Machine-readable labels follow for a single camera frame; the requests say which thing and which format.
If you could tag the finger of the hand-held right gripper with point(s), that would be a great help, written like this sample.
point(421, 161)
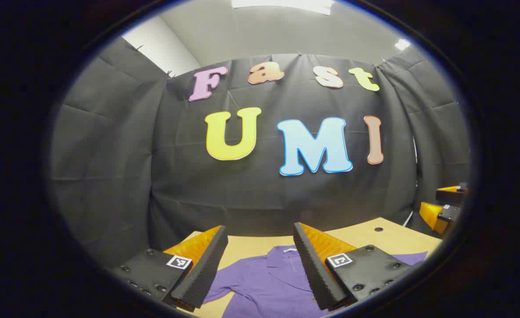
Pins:
point(432, 216)
point(450, 194)

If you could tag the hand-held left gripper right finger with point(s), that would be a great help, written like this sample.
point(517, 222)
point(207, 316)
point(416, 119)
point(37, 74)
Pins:
point(315, 274)

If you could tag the long ceiling light panel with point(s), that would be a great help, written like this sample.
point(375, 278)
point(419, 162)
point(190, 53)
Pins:
point(282, 5)

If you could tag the small ceiling light panel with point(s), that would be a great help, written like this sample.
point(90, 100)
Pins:
point(402, 44)

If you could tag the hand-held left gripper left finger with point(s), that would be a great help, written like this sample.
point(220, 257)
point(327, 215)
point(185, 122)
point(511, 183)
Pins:
point(202, 269)

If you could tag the black backdrop cloth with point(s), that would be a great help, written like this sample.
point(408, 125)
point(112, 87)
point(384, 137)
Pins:
point(260, 194)

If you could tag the purple shirt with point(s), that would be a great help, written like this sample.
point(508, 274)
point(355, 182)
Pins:
point(264, 282)

